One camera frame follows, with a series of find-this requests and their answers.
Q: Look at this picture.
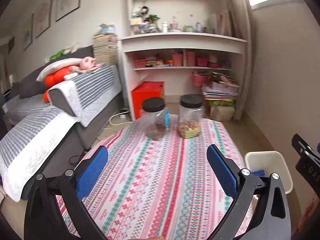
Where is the patterned pink tablecloth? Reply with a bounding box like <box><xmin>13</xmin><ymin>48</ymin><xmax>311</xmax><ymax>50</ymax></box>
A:
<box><xmin>56</xmin><ymin>119</ymin><xmax>254</xmax><ymax>240</ymax></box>

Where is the pink plush toy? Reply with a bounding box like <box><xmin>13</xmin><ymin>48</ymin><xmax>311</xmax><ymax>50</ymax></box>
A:
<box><xmin>79</xmin><ymin>56</ymin><xmax>100</xmax><ymax>70</ymax></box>

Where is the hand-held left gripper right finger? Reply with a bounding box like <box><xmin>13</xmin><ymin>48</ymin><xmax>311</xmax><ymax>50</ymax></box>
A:
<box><xmin>206</xmin><ymin>144</ymin><xmax>292</xmax><ymax>240</ymax></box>

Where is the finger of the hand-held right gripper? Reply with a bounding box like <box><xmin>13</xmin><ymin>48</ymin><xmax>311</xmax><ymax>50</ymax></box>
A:
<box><xmin>291</xmin><ymin>134</ymin><xmax>320</xmax><ymax>159</ymax></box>

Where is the stack of cardboard boxes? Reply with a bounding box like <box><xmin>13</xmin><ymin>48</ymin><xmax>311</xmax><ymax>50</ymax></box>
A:
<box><xmin>92</xmin><ymin>34</ymin><xmax>118</xmax><ymax>65</ymax></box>

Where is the large framed picture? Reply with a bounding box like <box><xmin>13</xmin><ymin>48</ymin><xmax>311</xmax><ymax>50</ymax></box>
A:
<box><xmin>55</xmin><ymin>0</ymin><xmax>83</xmax><ymax>22</ymax></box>

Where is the white pillow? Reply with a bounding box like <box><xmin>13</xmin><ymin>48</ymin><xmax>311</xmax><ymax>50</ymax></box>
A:
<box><xmin>36</xmin><ymin>58</ymin><xmax>83</xmax><ymax>82</ymax></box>

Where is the pink hanging basket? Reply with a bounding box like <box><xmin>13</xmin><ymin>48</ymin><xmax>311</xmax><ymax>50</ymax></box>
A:
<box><xmin>192</xmin><ymin>72</ymin><xmax>210</xmax><ymax>87</ymax></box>

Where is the green potted plant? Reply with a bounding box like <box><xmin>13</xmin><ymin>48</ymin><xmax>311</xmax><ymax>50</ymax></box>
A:
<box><xmin>145</xmin><ymin>14</ymin><xmax>160</xmax><ymax>25</ymax></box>

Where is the red cardboard box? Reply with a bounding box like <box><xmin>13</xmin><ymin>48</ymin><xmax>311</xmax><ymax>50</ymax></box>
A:
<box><xmin>131</xmin><ymin>81</ymin><xmax>165</xmax><ymax>120</ymax></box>

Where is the green cardboard box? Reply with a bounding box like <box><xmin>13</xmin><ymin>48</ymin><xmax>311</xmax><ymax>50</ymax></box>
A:
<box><xmin>207</xmin><ymin>97</ymin><xmax>236</xmax><ymax>107</ymax></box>

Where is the white shelf unit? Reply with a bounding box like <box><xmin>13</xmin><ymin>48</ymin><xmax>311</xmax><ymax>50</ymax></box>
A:
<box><xmin>117</xmin><ymin>0</ymin><xmax>249</xmax><ymax>122</ymax></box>

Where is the white curtain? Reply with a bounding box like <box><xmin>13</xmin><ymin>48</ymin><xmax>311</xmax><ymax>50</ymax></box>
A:
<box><xmin>222</xmin><ymin>0</ymin><xmax>254</xmax><ymax>120</ymax></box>

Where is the small framed picture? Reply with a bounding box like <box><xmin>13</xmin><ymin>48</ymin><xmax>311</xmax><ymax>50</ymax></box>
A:
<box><xmin>23</xmin><ymin>14</ymin><xmax>34</xmax><ymax>51</ymax></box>

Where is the grey sofa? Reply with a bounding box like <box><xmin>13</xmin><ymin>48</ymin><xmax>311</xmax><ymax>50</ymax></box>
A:
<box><xmin>0</xmin><ymin>45</ymin><xmax>123</xmax><ymax>203</ymax></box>

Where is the white cable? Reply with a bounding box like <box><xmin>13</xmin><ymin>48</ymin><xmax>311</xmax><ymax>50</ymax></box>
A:
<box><xmin>95</xmin><ymin>112</ymin><xmax>130</xmax><ymax>140</ymax></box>

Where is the orange cushion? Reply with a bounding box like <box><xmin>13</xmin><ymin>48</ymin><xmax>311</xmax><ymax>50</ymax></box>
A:
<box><xmin>44</xmin><ymin>66</ymin><xmax>80</xmax><ymax>85</ymax></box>

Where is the clear jar with blue label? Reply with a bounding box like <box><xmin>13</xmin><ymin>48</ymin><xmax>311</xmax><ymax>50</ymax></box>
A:
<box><xmin>141</xmin><ymin>97</ymin><xmax>172</xmax><ymax>140</ymax></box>

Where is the stack of papers and books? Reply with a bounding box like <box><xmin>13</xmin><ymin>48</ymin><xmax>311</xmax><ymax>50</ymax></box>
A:
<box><xmin>202</xmin><ymin>72</ymin><xmax>240</xmax><ymax>99</ymax></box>

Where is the pink plastic container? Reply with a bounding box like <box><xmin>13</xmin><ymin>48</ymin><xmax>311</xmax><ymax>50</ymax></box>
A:
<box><xmin>172</xmin><ymin>52</ymin><xmax>184</xmax><ymax>67</ymax></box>
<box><xmin>185</xmin><ymin>50</ymin><xmax>196</xmax><ymax>67</ymax></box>

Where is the clear jar with nuts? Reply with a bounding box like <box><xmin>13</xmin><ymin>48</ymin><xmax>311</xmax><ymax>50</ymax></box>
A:
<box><xmin>177</xmin><ymin>94</ymin><xmax>203</xmax><ymax>139</ymax></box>

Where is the white plastic bag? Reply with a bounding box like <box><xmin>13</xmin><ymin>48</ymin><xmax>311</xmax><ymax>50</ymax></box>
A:
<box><xmin>209</xmin><ymin>105</ymin><xmax>235</xmax><ymax>122</ymax></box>

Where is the person's right forearm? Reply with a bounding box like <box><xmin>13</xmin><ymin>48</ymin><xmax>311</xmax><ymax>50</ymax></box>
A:
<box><xmin>291</xmin><ymin>187</ymin><xmax>320</xmax><ymax>240</ymax></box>

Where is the black cable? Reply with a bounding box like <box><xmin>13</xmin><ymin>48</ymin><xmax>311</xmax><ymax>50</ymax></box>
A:
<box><xmin>69</xmin><ymin>150</ymin><xmax>88</xmax><ymax>165</ymax></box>

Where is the medium framed picture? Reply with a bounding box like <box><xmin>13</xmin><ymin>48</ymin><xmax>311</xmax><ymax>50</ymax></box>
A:
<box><xmin>34</xmin><ymin>0</ymin><xmax>54</xmax><ymax>38</ymax></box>

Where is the striped seat cover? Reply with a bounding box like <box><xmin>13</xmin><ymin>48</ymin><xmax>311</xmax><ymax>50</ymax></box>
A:
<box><xmin>0</xmin><ymin>110</ymin><xmax>80</xmax><ymax>203</ymax></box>

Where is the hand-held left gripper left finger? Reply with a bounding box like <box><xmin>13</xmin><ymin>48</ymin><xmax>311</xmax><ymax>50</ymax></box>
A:
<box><xmin>24</xmin><ymin>145</ymin><xmax>109</xmax><ymax>240</ymax></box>

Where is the white plastic bin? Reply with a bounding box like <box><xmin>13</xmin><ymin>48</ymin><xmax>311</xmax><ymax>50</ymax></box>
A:
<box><xmin>244</xmin><ymin>151</ymin><xmax>293</xmax><ymax>213</ymax></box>

